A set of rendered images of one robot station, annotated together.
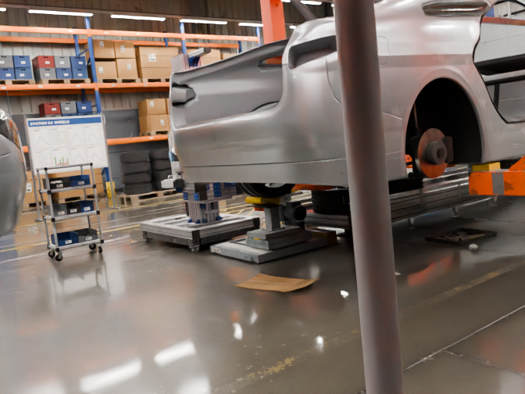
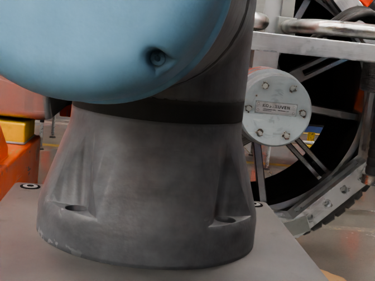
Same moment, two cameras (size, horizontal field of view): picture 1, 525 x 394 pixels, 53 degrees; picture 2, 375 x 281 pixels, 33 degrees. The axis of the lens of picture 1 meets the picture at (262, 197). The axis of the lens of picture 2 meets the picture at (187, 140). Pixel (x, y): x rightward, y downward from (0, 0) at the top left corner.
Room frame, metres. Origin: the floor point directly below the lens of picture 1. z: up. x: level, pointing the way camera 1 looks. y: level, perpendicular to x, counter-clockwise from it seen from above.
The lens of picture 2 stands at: (6.06, 0.54, 0.95)
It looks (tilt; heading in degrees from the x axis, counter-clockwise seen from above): 9 degrees down; 210
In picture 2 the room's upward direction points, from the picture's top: 6 degrees clockwise
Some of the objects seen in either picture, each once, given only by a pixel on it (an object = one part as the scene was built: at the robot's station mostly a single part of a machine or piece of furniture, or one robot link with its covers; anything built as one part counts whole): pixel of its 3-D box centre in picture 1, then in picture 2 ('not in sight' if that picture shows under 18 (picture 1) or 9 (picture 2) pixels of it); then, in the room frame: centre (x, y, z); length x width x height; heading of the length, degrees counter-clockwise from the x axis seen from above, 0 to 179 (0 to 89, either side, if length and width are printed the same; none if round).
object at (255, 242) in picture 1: (278, 238); not in sight; (4.80, -0.11, 0.13); 0.50 x 0.36 x 0.10; 125
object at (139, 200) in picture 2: not in sight; (153, 161); (5.71, 0.31, 0.87); 0.15 x 0.15 x 0.10
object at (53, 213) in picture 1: (70, 210); not in sight; (5.72, 2.11, 0.50); 0.53 x 0.42 x 1.00; 125
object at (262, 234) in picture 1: (272, 219); not in sight; (4.77, -0.07, 0.32); 0.40 x 0.30 x 0.28; 125
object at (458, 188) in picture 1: (433, 196); not in sight; (5.47, -1.79, 0.28); 2.47 x 0.06 x 0.22; 125
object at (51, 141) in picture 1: (72, 164); not in sight; (10.07, 3.56, 0.97); 1.50 x 0.50 x 1.95; 126
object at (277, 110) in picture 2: not in sight; (264, 104); (4.97, 0.07, 0.85); 0.21 x 0.14 x 0.14; 35
